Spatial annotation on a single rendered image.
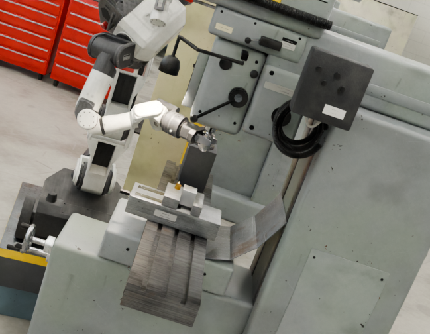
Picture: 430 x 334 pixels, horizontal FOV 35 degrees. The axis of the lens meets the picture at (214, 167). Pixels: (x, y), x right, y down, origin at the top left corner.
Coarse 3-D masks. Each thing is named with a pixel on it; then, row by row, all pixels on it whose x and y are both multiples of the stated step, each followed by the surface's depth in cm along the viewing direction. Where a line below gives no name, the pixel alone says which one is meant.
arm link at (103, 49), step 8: (96, 40) 262; (104, 40) 261; (112, 40) 262; (96, 48) 261; (104, 48) 260; (112, 48) 259; (96, 56) 263; (104, 56) 259; (112, 56) 259; (96, 64) 260; (104, 64) 259; (112, 64) 260; (104, 72) 259; (112, 72) 261
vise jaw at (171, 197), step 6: (168, 186) 256; (174, 186) 258; (168, 192) 250; (174, 192) 252; (180, 192) 254; (168, 198) 246; (174, 198) 247; (162, 204) 247; (168, 204) 247; (174, 204) 247
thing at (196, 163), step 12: (192, 144) 289; (216, 144) 301; (192, 156) 289; (204, 156) 289; (180, 168) 305; (192, 168) 290; (204, 168) 290; (180, 180) 292; (192, 180) 292; (204, 180) 292
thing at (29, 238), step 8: (24, 224) 267; (32, 224) 269; (32, 232) 272; (24, 240) 264; (32, 240) 269; (40, 240) 269; (48, 240) 267; (16, 248) 270; (24, 248) 265; (48, 248) 267
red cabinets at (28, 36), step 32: (0, 0) 694; (32, 0) 692; (64, 0) 691; (96, 0) 683; (0, 32) 705; (32, 32) 702; (64, 32) 696; (96, 32) 690; (32, 64) 711; (64, 64) 705
